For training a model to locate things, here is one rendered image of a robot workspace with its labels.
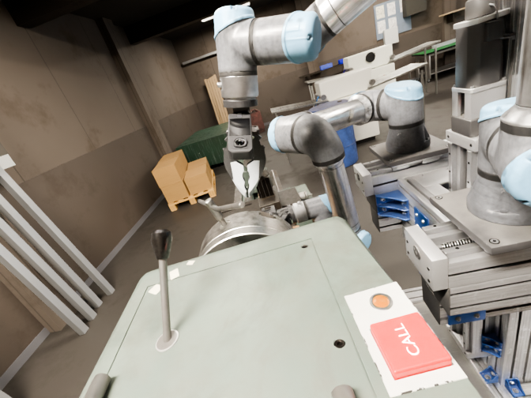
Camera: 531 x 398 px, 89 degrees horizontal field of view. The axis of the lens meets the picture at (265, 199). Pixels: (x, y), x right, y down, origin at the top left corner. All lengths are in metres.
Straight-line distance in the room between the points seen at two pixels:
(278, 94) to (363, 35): 2.86
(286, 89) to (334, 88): 4.40
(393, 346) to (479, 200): 0.44
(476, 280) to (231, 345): 0.55
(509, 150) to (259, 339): 0.45
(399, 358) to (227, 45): 0.52
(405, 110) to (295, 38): 0.65
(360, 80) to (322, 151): 4.17
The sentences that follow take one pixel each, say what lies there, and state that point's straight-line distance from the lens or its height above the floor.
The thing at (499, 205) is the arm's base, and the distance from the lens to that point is 0.72.
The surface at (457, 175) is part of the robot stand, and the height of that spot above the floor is 1.10.
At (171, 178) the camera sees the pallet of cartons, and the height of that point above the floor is 0.52.
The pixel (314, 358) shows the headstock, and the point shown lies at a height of 1.25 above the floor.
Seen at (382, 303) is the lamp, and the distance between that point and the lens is 0.41.
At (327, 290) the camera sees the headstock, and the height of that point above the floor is 1.25.
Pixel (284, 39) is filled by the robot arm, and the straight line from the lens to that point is 0.51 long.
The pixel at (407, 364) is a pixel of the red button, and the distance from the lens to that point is 0.35.
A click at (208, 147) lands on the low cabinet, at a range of 6.05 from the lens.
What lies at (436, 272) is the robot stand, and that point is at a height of 1.08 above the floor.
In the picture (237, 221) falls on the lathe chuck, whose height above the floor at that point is 1.24.
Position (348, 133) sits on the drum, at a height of 0.47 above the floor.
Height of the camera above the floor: 1.57
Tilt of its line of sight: 24 degrees down
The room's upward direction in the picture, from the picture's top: 18 degrees counter-clockwise
